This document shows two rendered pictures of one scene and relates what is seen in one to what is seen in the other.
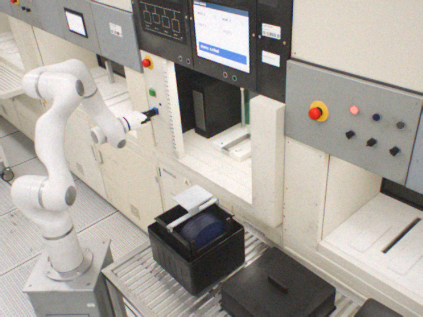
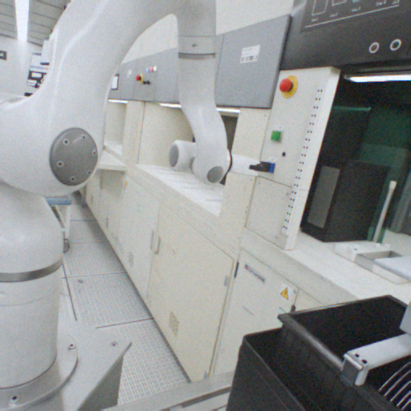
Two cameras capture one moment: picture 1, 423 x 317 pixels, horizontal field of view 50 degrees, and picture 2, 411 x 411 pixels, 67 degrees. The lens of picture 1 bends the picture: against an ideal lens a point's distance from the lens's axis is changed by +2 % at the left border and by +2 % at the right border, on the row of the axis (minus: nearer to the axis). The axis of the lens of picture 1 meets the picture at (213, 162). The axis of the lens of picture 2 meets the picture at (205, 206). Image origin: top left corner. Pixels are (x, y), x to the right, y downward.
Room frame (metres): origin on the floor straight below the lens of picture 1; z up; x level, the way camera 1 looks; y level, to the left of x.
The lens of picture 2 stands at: (0.95, 0.31, 1.19)
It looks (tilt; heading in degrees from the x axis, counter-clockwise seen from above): 14 degrees down; 8
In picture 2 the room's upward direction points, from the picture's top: 10 degrees clockwise
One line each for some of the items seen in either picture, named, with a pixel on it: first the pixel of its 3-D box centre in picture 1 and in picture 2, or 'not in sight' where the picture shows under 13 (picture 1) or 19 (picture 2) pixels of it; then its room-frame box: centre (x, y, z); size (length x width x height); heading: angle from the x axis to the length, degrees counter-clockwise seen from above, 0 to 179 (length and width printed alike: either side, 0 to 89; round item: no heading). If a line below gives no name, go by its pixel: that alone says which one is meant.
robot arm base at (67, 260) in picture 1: (63, 246); (17, 315); (1.33, 0.62, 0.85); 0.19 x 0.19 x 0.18
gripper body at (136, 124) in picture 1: (133, 121); (236, 163); (1.90, 0.37, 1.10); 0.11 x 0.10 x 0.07; 130
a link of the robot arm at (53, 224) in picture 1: (41, 204); (6, 179); (1.34, 0.65, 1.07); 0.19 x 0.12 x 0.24; 73
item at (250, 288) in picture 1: (277, 294); not in sight; (1.04, -0.19, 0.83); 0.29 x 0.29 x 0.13; 39
